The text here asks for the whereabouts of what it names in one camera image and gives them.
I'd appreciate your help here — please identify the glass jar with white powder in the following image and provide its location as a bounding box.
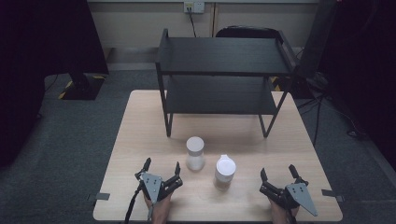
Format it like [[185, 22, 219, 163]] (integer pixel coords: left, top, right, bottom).
[[185, 135, 205, 172]]

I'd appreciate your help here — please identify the black stand base striped tape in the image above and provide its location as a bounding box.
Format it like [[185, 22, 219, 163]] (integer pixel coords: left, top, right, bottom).
[[58, 72, 106, 101], [270, 74, 316, 99]]

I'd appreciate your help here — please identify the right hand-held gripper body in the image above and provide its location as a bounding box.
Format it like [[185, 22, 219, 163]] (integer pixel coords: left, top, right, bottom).
[[260, 178, 318, 217]]

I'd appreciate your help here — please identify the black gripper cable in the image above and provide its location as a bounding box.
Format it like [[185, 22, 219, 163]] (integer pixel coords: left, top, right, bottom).
[[124, 181, 145, 224]]

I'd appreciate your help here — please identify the dark curtain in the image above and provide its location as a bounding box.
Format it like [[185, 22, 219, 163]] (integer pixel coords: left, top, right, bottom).
[[297, 0, 396, 172], [0, 0, 109, 169]]

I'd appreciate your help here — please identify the white wall socket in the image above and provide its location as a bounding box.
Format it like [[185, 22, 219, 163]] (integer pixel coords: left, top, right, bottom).
[[183, 1, 205, 14]]

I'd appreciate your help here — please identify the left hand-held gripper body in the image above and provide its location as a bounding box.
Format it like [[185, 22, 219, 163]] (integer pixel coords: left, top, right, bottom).
[[134, 171, 184, 205]]

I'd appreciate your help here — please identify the black chair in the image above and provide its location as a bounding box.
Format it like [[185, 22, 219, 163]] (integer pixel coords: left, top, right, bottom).
[[215, 25, 280, 39]]

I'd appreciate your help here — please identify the person's left hand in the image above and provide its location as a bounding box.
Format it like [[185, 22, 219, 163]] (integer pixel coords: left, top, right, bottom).
[[143, 192, 174, 224]]

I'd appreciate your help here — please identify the black power cable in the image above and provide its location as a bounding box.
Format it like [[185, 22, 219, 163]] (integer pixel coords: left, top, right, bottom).
[[187, 7, 198, 38]]

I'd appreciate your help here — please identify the person's right hand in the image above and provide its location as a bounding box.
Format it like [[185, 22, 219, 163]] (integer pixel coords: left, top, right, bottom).
[[269, 199, 300, 224]]

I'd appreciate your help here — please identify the black two-tier shelf rack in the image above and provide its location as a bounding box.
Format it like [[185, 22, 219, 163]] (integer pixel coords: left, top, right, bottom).
[[154, 28, 298, 138]]

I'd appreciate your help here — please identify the black floor cable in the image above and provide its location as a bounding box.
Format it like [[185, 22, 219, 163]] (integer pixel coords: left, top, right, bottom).
[[312, 92, 324, 147], [323, 101, 370, 140]]

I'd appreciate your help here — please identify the glass jar with brown powder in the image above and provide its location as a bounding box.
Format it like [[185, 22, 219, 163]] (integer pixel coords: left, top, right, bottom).
[[213, 154, 237, 191]]

